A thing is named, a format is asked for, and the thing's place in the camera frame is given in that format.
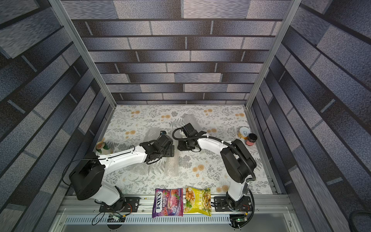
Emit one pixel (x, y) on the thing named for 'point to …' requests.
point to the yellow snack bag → (197, 200)
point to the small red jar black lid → (251, 139)
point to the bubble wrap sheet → (171, 166)
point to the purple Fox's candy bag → (167, 202)
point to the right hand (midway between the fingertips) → (179, 146)
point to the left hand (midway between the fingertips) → (169, 149)
